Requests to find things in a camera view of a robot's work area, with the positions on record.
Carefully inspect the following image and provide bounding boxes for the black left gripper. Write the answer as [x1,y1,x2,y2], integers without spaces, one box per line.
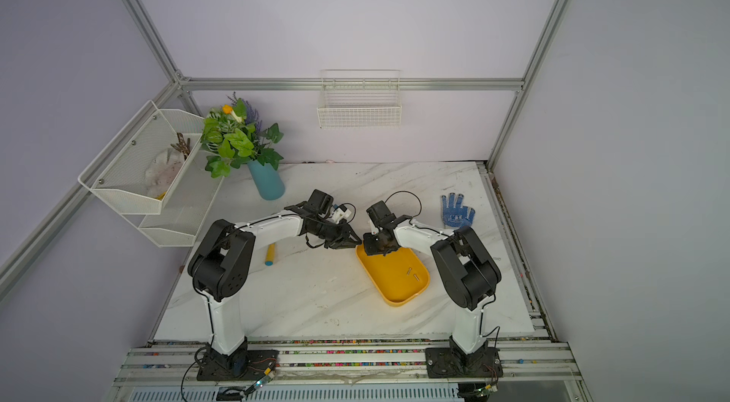
[316,217,364,249]

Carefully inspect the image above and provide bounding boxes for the yellow plastic storage box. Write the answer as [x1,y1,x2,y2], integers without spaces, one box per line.
[355,245,431,307]

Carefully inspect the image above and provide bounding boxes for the blue dotted work glove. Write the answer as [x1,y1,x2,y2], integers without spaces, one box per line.
[440,192,475,228]

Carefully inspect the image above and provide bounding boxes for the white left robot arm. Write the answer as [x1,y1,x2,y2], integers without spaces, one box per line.
[187,189,362,356]

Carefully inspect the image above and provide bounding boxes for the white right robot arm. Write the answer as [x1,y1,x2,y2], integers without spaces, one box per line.
[363,201,502,355]

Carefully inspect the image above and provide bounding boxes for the green yellow brush tool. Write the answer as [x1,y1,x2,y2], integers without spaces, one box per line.
[264,244,277,266]

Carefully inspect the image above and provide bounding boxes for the teal vase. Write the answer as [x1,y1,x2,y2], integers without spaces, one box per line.
[247,161,285,201]

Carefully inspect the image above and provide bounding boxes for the green artificial plant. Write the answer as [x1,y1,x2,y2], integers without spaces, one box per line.
[202,92,284,179]

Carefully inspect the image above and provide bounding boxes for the brown twigs in shelf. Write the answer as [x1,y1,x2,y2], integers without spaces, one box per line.
[170,132,191,160]

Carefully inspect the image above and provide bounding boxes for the white cloth in shelf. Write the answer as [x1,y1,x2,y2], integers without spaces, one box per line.
[144,149,185,199]

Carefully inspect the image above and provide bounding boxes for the white wire wall basket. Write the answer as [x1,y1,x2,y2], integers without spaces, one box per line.
[317,70,402,130]

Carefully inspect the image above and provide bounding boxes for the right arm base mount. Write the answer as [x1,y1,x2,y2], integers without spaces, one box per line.
[425,339,504,380]

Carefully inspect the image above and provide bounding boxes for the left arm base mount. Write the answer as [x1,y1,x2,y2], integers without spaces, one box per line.
[195,340,279,382]

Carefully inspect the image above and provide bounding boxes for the white mesh wall shelf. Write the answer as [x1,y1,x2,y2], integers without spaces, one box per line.
[78,101,222,247]

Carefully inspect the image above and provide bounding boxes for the aluminium rail platform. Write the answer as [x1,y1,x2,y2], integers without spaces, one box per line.
[106,339,592,401]

